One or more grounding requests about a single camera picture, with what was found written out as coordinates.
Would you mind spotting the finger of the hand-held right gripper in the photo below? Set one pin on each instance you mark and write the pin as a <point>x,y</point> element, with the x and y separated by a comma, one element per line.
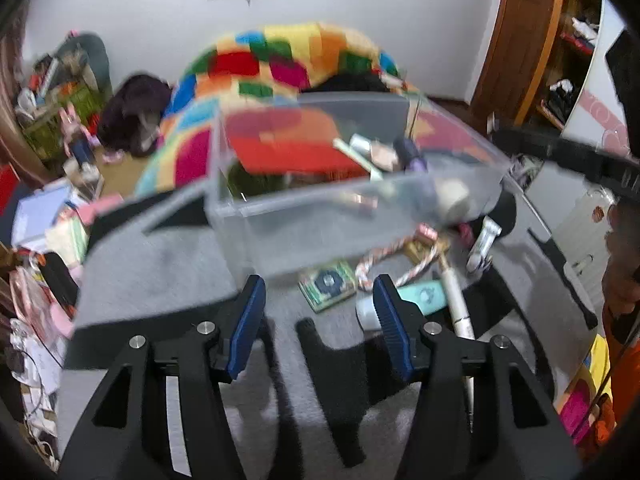
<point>530,144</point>

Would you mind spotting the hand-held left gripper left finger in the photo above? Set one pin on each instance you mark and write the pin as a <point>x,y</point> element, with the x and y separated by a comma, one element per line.
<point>245,325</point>

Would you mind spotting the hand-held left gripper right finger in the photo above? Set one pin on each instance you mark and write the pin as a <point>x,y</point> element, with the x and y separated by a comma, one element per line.
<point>392,330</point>

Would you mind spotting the clear plastic storage box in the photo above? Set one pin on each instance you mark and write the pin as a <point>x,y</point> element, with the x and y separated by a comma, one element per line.
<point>280,240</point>

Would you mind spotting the purple spray bottle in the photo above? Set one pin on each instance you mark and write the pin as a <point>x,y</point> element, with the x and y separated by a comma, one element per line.
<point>412,157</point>

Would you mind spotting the beige pink cosmetic tube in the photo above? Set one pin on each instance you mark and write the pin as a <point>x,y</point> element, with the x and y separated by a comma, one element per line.
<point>382,155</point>

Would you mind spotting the light green tube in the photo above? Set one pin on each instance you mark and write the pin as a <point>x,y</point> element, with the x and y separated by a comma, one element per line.
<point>360,160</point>

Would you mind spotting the red foil packet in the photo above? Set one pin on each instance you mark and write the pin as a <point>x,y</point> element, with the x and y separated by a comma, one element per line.
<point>290,150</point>

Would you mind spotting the person's right forearm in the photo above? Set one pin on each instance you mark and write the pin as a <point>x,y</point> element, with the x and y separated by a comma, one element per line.
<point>620,260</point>

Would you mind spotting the light teal tube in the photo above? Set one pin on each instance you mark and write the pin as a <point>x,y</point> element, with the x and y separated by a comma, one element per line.
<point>425,296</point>

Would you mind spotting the cream pen with gold cap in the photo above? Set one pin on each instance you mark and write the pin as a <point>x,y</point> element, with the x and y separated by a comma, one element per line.
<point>457,300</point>

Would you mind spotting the small green packet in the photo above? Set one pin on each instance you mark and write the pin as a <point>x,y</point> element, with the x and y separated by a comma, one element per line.
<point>327,285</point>

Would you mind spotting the pink lip balm stick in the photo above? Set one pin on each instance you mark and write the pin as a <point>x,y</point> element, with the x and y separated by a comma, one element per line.
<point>427,234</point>

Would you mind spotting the grey blanket with black pattern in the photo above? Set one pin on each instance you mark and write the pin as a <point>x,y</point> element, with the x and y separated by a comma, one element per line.
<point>150,270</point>

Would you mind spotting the person's orange clothing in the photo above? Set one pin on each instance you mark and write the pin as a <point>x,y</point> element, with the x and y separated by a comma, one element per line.
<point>625,360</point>

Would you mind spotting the black clothes pile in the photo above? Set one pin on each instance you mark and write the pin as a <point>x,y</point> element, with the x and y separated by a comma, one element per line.
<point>350,82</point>

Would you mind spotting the pink bag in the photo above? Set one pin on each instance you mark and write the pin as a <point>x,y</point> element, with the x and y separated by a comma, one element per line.
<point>35,300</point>

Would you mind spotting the blue notebook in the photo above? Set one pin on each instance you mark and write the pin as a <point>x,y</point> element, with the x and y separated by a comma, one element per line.
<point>40,210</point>

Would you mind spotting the pink rabbit toy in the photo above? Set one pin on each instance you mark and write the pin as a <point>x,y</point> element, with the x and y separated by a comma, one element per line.
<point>75,130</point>

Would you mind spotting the colourful patchwork blanket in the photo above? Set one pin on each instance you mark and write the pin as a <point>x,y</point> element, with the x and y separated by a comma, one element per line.
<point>240,60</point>

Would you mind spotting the red cardboard box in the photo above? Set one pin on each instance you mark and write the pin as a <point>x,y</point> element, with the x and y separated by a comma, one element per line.
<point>7,185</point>

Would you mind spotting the green fabric storage box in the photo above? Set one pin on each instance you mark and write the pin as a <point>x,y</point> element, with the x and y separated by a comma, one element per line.
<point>50,125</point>

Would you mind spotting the grey neck pillow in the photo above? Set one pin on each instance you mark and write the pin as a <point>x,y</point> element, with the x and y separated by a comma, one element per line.
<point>95,55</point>

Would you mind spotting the wooden door frame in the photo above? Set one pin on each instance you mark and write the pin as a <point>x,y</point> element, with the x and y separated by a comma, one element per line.
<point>525,35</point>

